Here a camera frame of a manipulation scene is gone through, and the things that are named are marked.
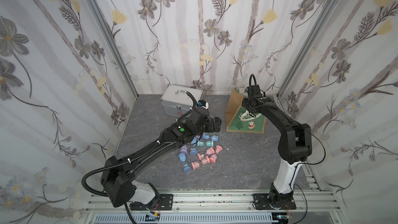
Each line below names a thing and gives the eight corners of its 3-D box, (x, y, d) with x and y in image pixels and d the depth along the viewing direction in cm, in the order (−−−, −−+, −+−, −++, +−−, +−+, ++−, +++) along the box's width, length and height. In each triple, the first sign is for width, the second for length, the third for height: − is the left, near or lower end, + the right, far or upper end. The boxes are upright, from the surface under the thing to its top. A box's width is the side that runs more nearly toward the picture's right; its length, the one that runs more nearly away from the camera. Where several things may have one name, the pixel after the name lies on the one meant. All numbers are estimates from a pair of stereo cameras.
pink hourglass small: (207, 156, 90) (207, 154, 88) (205, 150, 93) (205, 148, 91) (222, 152, 92) (223, 150, 90) (220, 146, 94) (220, 144, 92)
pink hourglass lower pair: (201, 164, 87) (201, 162, 85) (201, 156, 90) (201, 154, 88) (216, 164, 87) (217, 162, 85) (216, 157, 90) (216, 154, 88)
